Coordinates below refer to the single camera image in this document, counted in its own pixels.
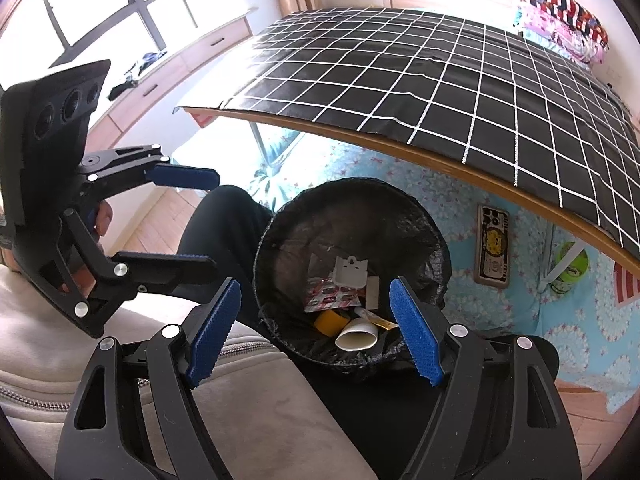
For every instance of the white paper tube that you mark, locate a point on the white paper tube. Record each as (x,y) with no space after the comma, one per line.
(357,337)

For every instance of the yellow tape roll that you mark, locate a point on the yellow tape roll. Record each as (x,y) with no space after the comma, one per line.
(327,322)

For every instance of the dark cloth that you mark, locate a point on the dark cloth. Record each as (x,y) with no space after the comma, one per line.
(135,72)

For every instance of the phone with cartoon case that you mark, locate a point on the phone with cartoon case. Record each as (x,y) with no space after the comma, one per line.
(492,245)

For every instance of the pill blister pack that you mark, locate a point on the pill blister pack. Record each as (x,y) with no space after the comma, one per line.
(330,296)

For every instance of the person's left hand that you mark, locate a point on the person's left hand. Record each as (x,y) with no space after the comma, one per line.
(103,220)

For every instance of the round bin with black bag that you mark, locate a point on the round bin with black bag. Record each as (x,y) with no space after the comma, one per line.
(300,240)

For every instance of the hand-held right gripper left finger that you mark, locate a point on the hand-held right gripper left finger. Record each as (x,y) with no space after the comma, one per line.
(215,330)

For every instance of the person's grey jacket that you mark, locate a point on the person's grey jacket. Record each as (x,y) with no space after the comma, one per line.
(280,410)

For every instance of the pink cartoon quilt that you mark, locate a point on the pink cartoon quilt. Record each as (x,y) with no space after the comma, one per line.
(550,30)

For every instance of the red navy striped quilt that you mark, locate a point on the red navy striped quilt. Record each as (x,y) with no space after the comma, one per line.
(560,2)

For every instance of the red white striped cloth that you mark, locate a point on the red white striped cloth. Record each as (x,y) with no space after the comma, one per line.
(627,285)

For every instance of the white yellow ointment tube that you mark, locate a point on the white yellow ointment tube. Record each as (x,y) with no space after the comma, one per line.
(375,319)

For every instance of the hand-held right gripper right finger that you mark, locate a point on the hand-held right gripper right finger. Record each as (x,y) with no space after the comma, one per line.
(415,330)

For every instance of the wooden bay window cabinet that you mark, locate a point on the wooden bay window cabinet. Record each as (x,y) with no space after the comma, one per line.
(200,55)

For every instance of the white plastic bracket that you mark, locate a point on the white plastic bracket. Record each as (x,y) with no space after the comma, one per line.
(350,272)

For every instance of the green round container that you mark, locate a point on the green round container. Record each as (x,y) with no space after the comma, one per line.
(570,270)

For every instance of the black checked tablecloth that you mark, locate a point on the black checked tablecloth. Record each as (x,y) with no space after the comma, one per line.
(400,70)

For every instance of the window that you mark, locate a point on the window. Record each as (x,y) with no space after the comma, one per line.
(100,5)

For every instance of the folding table with wooden edge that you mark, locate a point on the folding table with wooden edge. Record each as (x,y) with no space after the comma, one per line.
(600,241)

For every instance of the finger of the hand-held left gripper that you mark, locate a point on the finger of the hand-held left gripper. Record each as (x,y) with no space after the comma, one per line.
(180,176)
(165,267)

